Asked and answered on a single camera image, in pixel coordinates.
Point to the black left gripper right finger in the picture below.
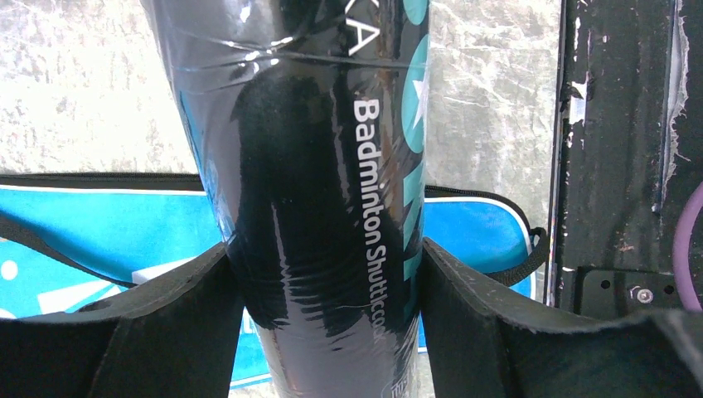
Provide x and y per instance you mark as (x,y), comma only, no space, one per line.
(486,340)

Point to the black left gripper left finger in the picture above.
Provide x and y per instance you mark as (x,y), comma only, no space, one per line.
(173,336)

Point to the blue racket bag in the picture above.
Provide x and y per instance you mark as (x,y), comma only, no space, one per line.
(70,240)

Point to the black shuttlecock tube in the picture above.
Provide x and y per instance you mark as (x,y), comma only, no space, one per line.
(306,120)

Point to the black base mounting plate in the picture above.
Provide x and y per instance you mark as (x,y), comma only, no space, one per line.
(626,195)

